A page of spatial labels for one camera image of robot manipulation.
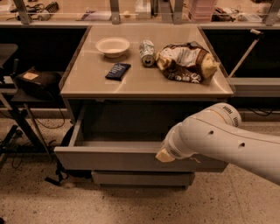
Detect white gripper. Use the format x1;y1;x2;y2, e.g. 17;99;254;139
156;122;195;163

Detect grey top drawer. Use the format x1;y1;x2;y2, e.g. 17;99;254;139
54;101;227;172

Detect grey drawer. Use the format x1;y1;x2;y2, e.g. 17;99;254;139
92;171;195;186
54;101;227;172

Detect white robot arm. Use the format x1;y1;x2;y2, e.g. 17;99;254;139
156;103;280;185

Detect grey bottom drawer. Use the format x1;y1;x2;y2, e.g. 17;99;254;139
92;171;195;186

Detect grey drawer cabinet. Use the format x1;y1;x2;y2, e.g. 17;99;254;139
59;24;236;189

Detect dark blue snack packet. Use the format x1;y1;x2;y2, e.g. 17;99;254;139
105;63;130;81

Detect brown chip bag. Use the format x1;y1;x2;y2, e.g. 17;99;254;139
156;41;220;84

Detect black backpack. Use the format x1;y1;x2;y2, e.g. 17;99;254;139
45;126;91;186

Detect green soda can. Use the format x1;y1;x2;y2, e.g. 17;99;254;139
139;39;155;67

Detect white bowl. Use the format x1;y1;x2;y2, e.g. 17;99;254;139
95;37;130;59

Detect black bag on stand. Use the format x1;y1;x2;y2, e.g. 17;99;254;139
16;67;61;101

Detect black folding stand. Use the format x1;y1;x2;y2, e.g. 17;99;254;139
0;43;60;169

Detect pink stacked bins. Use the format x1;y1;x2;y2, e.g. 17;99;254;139
187;0;217;22

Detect white cane with handle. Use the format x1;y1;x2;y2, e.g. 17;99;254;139
228;29;264;78

